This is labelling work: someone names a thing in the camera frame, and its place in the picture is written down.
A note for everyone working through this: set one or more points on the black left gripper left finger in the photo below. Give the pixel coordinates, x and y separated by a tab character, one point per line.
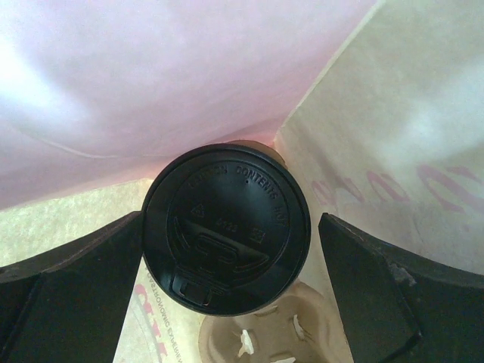
69	304

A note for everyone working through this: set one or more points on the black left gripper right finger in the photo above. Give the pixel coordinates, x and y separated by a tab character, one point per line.
397	306

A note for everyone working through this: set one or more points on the black coffee cup lid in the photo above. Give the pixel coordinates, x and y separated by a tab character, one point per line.
226	228

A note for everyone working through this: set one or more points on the pink paper gift bag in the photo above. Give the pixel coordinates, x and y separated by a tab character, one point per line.
376	108

